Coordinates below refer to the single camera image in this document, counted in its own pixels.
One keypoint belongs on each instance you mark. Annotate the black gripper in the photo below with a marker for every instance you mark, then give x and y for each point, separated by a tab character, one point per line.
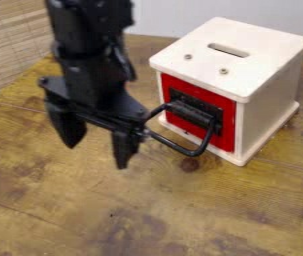
87	94

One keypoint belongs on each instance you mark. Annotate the red drawer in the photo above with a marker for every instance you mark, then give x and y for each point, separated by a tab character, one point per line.
223	141

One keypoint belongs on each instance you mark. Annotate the black metal drawer handle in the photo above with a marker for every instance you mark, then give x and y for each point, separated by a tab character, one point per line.
194	111

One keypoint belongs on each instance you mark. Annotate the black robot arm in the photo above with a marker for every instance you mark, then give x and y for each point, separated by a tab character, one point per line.
88	27

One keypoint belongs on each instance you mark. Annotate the white wooden box cabinet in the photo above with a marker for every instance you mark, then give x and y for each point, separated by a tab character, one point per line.
238	68

